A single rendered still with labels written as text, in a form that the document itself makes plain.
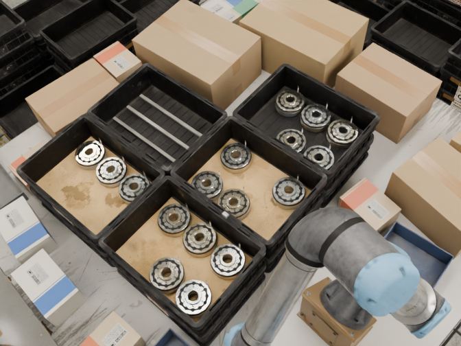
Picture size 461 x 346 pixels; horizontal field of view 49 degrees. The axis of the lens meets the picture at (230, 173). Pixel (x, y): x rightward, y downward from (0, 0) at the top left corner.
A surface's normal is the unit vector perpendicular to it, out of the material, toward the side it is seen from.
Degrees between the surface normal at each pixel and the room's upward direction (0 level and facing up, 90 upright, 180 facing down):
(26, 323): 0
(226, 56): 0
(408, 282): 75
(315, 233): 52
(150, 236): 0
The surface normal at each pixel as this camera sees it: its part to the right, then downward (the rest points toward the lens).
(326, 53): -0.06, -0.54
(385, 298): 0.47, 0.53
